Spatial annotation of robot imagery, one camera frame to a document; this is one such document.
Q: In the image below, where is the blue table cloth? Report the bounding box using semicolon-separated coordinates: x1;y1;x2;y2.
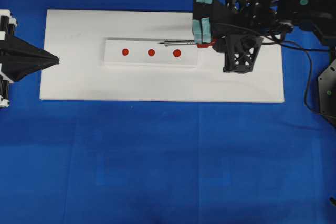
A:
1;0;335;223

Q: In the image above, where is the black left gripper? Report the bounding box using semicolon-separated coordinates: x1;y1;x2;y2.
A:
0;9;60;108

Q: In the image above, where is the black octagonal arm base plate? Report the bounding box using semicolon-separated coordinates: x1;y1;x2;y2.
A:
318;60;335;127

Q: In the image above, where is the left red dot mark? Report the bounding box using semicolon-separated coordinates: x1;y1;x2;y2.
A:
122;48;129;56

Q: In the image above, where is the middle red dot mark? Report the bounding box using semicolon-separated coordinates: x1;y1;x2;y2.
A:
148;49;155;57

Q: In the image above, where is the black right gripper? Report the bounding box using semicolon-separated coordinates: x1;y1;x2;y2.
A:
192;0;278;51

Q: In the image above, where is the red dot mark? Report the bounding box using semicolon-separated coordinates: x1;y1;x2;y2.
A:
173;49;181;58
122;48;129;56
148;49;155;57

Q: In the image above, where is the black cable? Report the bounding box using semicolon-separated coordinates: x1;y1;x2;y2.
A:
215;22;336;116

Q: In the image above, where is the black truss camera mount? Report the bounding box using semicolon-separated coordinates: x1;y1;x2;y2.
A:
223;35;264;74

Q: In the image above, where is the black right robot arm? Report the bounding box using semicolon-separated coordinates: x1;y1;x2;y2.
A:
190;0;335;73

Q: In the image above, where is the small white raised board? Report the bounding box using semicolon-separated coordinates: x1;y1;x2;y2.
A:
103;38;199;68

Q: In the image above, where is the right red dot mark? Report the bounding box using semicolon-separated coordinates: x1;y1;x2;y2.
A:
173;49;181;58

